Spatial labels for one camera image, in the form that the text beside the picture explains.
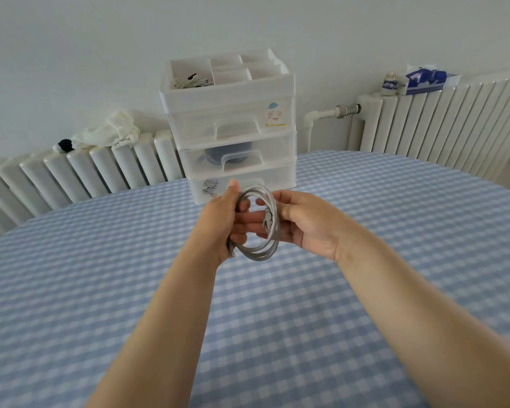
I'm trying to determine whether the person's left hand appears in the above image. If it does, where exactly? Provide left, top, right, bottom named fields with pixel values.
left=195, top=179, right=252, bottom=268

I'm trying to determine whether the person's right hand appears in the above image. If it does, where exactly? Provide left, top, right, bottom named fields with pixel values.
left=232, top=190, right=350, bottom=262

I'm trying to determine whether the grey cable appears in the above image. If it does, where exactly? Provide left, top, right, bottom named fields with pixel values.
left=226, top=184, right=281, bottom=262

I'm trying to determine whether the person's left forearm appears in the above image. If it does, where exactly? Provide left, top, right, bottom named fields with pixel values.
left=85, top=245, right=222, bottom=408

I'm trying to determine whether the person's right forearm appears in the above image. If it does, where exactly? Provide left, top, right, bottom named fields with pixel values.
left=335, top=224, right=510, bottom=408

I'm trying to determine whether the clear drawer with figure sticker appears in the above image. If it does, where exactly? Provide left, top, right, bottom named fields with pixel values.
left=188, top=162, right=298, bottom=205

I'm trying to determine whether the dark blue object in drawer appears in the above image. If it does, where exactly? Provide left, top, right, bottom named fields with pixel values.
left=204, top=143, right=254, bottom=165

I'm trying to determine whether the clear drawer without sticker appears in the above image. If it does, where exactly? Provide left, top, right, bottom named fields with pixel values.
left=178, top=132, right=298, bottom=177

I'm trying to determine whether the white plastic drawer organizer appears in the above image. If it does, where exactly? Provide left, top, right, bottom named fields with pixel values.
left=159, top=48, right=298, bottom=205

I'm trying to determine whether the clear drawer with face sticker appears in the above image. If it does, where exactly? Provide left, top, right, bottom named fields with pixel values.
left=167, top=97, right=297, bottom=143

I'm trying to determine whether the white heating pipe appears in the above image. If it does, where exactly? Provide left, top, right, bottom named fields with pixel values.
left=302, top=103, right=363, bottom=154

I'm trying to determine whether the blue checked tablecloth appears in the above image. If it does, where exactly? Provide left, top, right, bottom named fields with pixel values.
left=0, top=150, right=510, bottom=408

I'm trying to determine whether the long white radiator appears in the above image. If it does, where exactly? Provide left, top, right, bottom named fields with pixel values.
left=0, top=130, right=186, bottom=247

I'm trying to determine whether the crumpled white cloth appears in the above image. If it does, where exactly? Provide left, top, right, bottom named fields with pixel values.
left=71, top=109, right=141, bottom=150

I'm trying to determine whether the small white jar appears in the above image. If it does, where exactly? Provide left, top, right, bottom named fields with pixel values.
left=381, top=72, right=405, bottom=97

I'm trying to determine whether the tall white radiator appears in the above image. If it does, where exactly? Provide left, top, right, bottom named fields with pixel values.
left=348, top=69, right=510, bottom=183

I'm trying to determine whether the blue and white tissue pack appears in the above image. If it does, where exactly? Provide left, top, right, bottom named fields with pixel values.
left=397, top=65, right=462, bottom=96

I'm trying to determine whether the bundle of white cables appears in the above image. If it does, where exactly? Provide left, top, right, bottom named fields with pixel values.
left=173, top=73, right=214, bottom=90

